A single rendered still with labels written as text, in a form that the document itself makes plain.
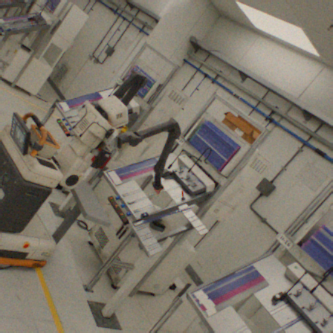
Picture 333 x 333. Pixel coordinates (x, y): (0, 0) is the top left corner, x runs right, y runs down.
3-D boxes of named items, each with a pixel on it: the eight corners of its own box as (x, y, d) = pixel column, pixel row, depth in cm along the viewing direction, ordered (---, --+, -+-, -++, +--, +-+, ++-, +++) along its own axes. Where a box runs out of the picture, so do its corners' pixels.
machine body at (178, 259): (111, 291, 351) (154, 238, 339) (83, 238, 399) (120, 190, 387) (158, 299, 397) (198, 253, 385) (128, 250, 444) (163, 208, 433)
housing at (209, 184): (206, 198, 347) (207, 186, 338) (177, 168, 380) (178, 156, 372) (213, 195, 350) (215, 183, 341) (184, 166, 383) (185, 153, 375)
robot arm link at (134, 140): (175, 113, 304) (182, 120, 298) (174, 128, 313) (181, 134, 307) (123, 131, 285) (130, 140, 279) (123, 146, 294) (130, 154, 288)
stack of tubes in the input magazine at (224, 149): (218, 171, 337) (239, 146, 332) (187, 141, 372) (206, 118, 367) (227, 175, 346) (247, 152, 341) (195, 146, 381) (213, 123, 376)
